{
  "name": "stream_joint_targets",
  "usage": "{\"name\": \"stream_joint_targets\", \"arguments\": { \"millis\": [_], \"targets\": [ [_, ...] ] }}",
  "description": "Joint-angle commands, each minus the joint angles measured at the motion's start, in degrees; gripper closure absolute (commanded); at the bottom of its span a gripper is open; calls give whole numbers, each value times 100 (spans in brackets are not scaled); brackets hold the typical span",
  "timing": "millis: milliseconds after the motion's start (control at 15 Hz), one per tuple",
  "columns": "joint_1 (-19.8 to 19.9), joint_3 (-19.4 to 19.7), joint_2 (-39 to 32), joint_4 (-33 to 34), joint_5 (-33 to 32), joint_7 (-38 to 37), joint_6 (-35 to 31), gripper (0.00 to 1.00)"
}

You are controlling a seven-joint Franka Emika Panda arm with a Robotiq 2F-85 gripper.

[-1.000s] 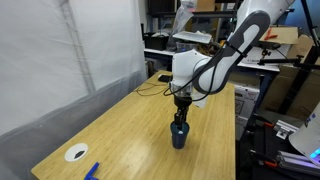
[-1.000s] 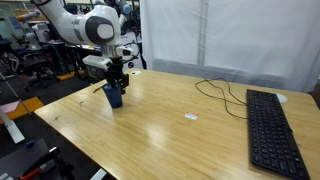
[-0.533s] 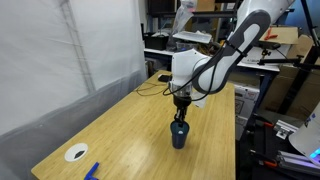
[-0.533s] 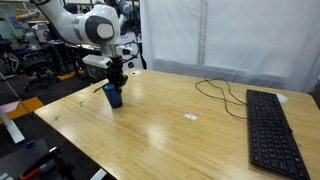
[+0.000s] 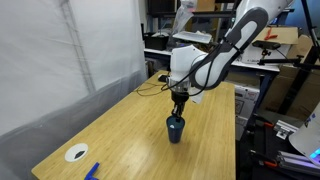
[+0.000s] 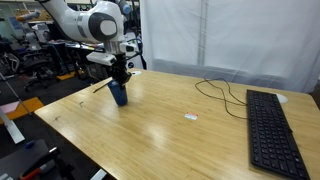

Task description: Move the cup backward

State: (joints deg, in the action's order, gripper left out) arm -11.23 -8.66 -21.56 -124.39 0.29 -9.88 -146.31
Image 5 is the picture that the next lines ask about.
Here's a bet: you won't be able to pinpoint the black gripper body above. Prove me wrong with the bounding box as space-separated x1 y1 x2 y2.
170 90 191 105

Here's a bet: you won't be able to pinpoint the dark blue plastic cup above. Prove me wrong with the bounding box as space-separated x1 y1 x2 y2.
165 115 186 145

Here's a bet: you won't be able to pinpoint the black storage bin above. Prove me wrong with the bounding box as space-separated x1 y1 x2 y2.
143 32 170 52

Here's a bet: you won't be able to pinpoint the white flat tray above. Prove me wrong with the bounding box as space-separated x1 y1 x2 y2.
172 30 213 45

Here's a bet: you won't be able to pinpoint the white printed carton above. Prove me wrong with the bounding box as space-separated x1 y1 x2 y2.
234 83 261 141

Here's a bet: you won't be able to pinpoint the clear plastic bag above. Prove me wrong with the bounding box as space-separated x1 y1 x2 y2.
173 0 198 34

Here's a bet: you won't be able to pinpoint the blue marker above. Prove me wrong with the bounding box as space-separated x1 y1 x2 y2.
83 161 101 180

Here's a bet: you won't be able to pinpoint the white table grommet disc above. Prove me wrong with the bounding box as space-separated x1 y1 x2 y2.
64 143 90 163

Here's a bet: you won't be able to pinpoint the large brown cardboard box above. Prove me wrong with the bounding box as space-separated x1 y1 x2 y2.
259 34 320 122

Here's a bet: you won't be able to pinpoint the aluminium extrusion bar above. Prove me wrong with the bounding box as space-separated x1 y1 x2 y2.
275 150 320 177

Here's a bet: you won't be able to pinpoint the black tripod pole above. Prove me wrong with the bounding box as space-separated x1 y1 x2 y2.
257 0 320 116

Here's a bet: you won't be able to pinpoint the white fabric curtain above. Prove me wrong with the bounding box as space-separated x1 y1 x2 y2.
0 0 148 180

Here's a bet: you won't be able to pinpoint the thin black cable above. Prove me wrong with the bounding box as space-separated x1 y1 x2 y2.
134 81 169 98

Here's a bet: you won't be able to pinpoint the clamp with orange handle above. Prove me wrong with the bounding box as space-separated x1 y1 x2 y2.
249 149 279 169

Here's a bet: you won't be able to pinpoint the black camera on stand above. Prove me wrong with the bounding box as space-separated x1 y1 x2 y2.
251 40 282 51

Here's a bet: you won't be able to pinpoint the orange handled pliers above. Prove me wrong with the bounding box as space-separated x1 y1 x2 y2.
264 27 278 41

